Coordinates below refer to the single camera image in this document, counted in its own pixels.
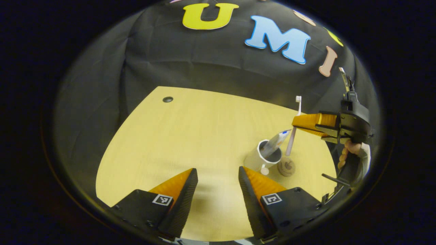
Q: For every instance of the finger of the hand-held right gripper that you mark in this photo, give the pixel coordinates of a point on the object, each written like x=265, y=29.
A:
x=313, y=121
x=337, y=139

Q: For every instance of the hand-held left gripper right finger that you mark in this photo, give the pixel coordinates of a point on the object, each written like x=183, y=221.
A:
x=252, y=204

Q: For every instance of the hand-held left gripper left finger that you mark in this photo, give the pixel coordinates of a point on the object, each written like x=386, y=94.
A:
x=182, y=204

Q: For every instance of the pale pink toothbrush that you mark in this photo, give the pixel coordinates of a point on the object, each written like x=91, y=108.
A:
x=292, y=139

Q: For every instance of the white toothpaste tube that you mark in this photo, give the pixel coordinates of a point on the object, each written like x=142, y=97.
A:
x=274, y=143

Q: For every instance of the round cork coaster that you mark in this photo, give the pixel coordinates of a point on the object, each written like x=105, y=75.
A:
x=286, y=168

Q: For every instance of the light wooden desktop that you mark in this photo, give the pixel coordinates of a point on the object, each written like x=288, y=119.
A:
x=187, y=136

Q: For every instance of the black backdrop cloth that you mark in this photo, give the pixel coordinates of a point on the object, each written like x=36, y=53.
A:
x=102, y=85

